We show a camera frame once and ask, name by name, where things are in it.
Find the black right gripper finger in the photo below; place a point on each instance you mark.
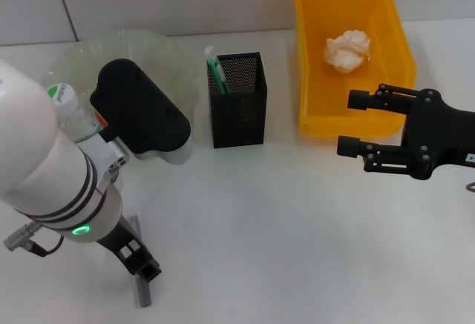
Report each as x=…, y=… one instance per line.
x=360, y=99
x=349, y=146

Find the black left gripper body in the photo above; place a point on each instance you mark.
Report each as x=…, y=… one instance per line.
x=120, y=242

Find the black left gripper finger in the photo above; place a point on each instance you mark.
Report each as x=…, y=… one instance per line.
x=146, y=266

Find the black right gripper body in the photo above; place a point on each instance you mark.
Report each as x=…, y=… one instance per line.
x=438, y=135

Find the gray marker pen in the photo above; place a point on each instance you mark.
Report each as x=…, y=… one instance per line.
x=144, y=294

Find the white paper ball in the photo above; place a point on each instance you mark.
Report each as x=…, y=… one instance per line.
x=349, y=49

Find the clear bottle with green label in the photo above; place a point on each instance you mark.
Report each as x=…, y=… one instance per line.
x=74, y=116

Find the green utility knife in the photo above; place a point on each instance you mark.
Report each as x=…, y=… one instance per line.
x=219, y=77

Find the black mesh pen holder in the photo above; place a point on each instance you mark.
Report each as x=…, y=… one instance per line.
x=237, y=124

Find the pale green glass fruit plate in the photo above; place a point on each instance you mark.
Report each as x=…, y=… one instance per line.
x=170, y=64

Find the yellow plastic bin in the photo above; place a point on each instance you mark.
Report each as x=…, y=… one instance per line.
x=334, y=16

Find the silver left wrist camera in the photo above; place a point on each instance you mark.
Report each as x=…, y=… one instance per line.
x=141, y=116

